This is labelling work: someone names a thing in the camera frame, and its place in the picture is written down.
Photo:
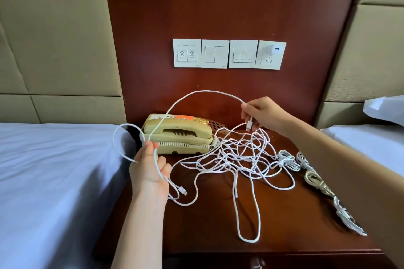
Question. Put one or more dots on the wooden nightstand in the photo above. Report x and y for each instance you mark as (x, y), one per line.
(208, 228)

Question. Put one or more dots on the person's left forearm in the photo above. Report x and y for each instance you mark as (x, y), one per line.
(139, 240)

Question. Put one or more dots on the beige padded headboard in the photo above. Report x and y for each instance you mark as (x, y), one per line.
(57, 38)
(369, 51)

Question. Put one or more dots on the white wall socket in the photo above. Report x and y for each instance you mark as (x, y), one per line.
(268, 62)

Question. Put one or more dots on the dark wooden drawer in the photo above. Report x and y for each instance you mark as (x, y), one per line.
(202, 262)

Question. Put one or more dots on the white triple rocker wall switch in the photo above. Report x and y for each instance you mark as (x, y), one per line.
(243, 54)

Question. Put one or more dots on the white plug-in charger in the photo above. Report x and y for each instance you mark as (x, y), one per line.
(275, 50)

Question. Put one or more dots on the white pillow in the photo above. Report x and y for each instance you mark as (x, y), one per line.
(386, 109)

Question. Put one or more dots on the left bed white sheet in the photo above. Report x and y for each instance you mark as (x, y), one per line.
(50, 190)

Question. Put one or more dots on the dark wooden wall panel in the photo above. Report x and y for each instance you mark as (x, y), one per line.
(221, 1)

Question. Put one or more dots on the white double rocker wall switch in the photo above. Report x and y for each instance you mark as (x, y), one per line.
(215, 54)

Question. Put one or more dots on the person's right forearm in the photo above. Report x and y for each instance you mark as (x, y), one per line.
(353, 177)

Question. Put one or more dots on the person's right hand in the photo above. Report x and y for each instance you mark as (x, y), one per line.
(268, 114)

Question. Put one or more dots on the person's left hand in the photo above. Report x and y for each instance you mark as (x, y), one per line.
(150, 177)

